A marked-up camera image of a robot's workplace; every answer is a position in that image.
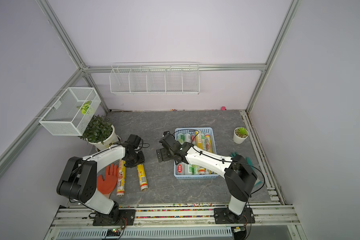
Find light blue plastic basket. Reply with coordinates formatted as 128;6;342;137
174;127;219;180

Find green leaf in wire basket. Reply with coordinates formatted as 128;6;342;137
77;100;95;115

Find aluminium rail frame front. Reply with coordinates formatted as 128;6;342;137
45;203;307;240

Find small white potted succulent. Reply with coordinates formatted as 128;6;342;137
233;127;249;144

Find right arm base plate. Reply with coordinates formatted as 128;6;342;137
213;207;256;225

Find red orange work glove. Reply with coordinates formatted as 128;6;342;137
97;164;119;199

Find white green wrap roll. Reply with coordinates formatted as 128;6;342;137
177;133;185;175
188;131;200;176
184;134;193;175

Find white wire basket left wall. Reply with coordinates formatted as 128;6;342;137
39;87;101;136

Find white wire shelf back wall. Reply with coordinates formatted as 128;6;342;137
109;62;201;95

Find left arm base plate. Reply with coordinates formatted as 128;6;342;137
89;207;136;226

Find yellow plastic wrap roll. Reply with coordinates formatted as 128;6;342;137
205;134;213;153

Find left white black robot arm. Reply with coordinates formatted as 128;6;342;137
57;135;145;218

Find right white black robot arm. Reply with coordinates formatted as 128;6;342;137
157;131;258;217

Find green work glove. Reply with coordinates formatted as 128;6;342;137
231;152;263;187

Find large potted green plant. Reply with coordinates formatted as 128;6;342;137
79;116;121;151

